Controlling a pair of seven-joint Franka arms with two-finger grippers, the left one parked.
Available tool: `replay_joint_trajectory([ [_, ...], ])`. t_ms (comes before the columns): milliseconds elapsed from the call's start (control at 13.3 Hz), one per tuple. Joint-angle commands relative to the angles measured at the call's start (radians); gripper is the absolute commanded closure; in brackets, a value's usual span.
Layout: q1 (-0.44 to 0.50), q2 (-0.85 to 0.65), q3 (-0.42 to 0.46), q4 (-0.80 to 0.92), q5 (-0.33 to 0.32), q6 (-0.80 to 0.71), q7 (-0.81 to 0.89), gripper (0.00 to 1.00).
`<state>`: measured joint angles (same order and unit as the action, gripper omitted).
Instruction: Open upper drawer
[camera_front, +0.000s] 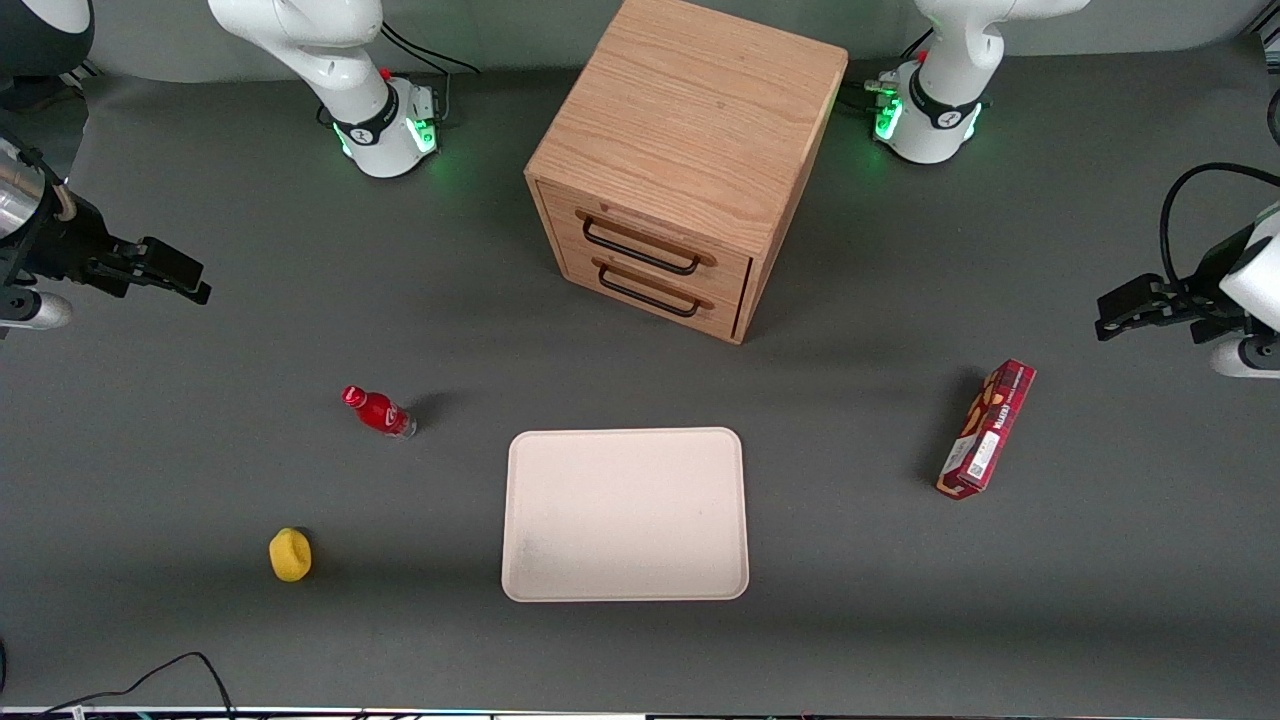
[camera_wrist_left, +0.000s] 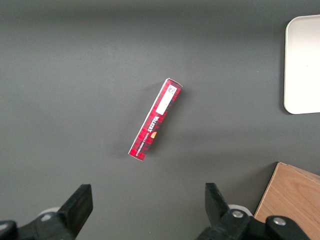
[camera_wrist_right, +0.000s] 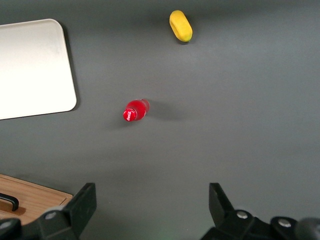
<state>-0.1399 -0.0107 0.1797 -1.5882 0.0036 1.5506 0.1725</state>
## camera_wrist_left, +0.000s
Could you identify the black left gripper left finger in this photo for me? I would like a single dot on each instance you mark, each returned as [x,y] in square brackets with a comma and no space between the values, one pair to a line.
[75,210]

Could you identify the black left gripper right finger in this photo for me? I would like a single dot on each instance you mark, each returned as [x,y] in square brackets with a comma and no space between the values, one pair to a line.
[220,212]

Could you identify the brown wooden board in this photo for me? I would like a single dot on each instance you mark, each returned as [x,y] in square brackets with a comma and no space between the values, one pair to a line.
[290,197]

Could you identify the red tartan shortbread box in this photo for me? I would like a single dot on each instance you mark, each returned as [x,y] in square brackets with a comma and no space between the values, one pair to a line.
[155,120]

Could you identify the white plastic tray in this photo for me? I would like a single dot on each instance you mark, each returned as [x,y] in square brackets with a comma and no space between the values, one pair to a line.
[303,65]

